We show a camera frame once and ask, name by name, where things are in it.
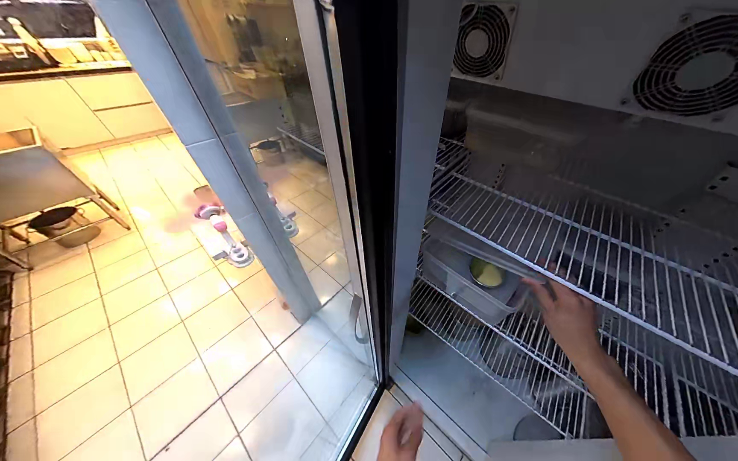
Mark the person's right fingers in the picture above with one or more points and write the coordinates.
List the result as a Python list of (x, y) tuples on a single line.
[(555, 272)]

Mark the kitchen counter with cabinets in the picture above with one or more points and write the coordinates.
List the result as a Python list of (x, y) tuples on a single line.
[(81, 105)]

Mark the steel work table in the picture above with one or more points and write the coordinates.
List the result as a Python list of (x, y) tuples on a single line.
[(16, 182)]

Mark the person's right thumb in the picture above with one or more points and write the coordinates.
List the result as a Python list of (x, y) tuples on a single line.
[(538, 293)]

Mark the translucent plastic container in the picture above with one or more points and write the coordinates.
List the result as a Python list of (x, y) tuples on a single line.
[(465, 291)]

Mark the black cooking pot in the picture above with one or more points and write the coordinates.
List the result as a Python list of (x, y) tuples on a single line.
[(55, 221)]

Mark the round fan with grille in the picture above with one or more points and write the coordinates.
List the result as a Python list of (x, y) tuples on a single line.
[(476, 41), (705, 70)]

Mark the person's left hand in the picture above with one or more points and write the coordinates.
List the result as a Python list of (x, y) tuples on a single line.
[(393, 435)]

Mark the round yellow-green item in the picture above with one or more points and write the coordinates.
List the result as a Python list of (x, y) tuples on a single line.
[(487, 273)]

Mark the blue-grey post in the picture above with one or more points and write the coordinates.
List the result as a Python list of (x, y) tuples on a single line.
[(196, 131)]

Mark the pink and white object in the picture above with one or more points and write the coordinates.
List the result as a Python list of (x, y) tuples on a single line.
[(218, 224)]

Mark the glass refrigerator door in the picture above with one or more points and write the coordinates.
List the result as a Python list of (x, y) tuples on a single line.
[(343, 160)]

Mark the person's left fingers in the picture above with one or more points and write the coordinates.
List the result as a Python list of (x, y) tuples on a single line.
[(413, 420)]

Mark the translucent plastic lid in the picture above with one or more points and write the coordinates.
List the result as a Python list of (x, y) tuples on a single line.
[(503, 253)]

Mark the refrigerator cabinet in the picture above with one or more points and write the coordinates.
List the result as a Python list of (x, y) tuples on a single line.
[(425, 115)]

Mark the person's right hand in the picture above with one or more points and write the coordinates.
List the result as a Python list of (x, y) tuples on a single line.
[(573, 323)]

